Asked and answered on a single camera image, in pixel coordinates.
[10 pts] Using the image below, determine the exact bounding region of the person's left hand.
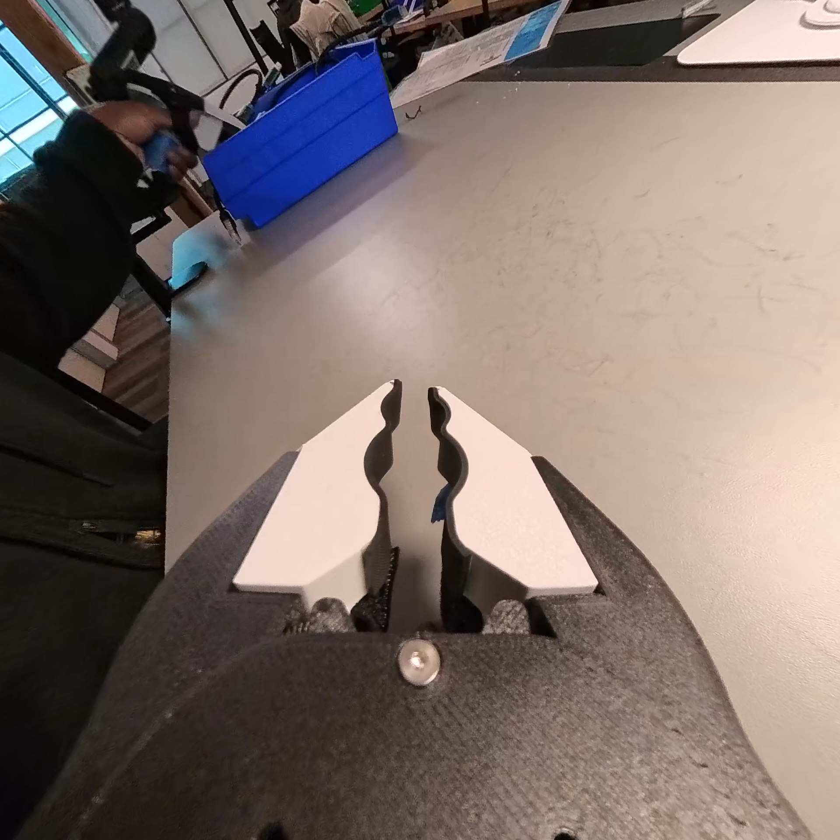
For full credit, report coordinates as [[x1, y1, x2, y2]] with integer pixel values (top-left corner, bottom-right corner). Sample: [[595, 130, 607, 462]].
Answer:
[[91, 100, 198, 173]]

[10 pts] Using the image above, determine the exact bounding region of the white and blue paper sheet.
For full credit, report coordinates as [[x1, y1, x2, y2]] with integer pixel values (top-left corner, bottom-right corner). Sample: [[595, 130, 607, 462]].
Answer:
[[390, 0, 572, 109]]

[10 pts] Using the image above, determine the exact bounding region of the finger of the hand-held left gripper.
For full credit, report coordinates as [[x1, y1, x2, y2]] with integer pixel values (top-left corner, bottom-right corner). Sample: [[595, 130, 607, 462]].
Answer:
[[190, 105, 245, 151]]

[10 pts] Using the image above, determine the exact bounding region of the office chair with jacket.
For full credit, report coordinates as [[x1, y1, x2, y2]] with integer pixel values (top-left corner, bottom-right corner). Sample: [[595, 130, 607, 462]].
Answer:
[[249, 0, 375, 73]]

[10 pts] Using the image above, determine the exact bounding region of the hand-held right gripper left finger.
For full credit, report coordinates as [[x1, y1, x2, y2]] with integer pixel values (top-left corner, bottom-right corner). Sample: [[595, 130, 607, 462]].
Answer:
[[231, 379, 404, 632]]

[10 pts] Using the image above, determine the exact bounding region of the white flat base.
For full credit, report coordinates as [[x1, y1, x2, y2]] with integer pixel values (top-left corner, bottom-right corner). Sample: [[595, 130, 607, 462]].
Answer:
[[676, 0, 840, 67]]

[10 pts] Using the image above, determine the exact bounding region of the person's dark clothing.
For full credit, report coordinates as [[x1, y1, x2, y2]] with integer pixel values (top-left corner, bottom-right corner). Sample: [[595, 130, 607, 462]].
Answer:
[[0, 351, 170, 840]]

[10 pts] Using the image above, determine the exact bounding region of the window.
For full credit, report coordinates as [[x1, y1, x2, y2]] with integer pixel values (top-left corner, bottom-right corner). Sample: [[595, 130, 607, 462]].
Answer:
[[0, 0, 86, 191]]

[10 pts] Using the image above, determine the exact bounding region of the blue plastic bin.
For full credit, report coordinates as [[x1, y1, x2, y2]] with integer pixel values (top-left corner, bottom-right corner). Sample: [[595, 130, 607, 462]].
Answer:
[[201, 39, 400, 231]]

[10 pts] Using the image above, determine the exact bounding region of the light blue pad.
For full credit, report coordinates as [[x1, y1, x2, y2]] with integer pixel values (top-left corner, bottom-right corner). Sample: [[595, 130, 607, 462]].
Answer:
[[169, 226, 217, 291]]

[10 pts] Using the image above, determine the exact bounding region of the white step block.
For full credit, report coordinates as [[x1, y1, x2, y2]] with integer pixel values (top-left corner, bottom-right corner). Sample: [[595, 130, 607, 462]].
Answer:
[[58, 305, 122, 395]]

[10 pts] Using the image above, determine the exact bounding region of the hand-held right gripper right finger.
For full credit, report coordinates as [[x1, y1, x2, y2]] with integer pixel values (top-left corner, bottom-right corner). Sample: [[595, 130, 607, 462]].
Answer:
[[427, 386, 600, 632]]

